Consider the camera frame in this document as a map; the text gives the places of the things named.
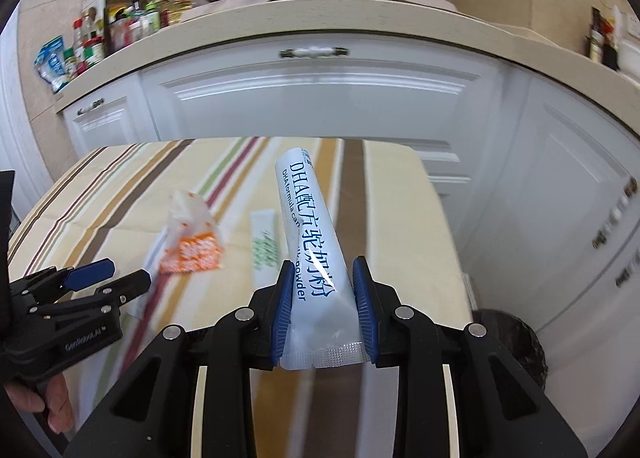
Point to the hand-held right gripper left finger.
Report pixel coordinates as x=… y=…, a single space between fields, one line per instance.
x=282 y=318

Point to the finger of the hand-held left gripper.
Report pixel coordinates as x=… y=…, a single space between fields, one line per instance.
x=130 y=288
x=90 y=272

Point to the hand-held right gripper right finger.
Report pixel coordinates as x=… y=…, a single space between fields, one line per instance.
x=364 y=318

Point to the orange white clear wrapper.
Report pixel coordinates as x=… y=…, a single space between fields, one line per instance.
x=192 y=253

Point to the long white powder sachet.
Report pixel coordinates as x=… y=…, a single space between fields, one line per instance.
x=312 y=238

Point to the black trash bin with bag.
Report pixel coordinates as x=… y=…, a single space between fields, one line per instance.
x=515 y=343

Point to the person's left hand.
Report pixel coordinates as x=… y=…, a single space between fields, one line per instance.
x=56 y=403

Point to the small green white sachet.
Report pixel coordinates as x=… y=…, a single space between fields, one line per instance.
x=265 y=243

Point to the striped tablecloth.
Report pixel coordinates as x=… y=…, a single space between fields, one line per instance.
x=125 y=188

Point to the narrow white cabinet drawer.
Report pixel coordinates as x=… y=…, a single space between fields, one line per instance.
x=107 y=125

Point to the blue printed bag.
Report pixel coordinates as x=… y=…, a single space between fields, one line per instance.
x=51 y=62

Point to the wide white cabinet drawer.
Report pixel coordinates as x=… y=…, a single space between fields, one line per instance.
x=325 y=102

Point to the white cabinet door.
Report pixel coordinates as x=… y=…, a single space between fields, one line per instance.
x=560 y=177
x=600 y=348

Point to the spice rack with bottles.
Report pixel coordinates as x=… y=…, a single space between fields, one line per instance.
x=130 y=17

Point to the dark oil bottle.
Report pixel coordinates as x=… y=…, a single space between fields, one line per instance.
x=596 y=37

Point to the red box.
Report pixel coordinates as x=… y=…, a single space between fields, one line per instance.
x=611 y=47

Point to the white lidded container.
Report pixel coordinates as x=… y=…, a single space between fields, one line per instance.
x=631 y=47

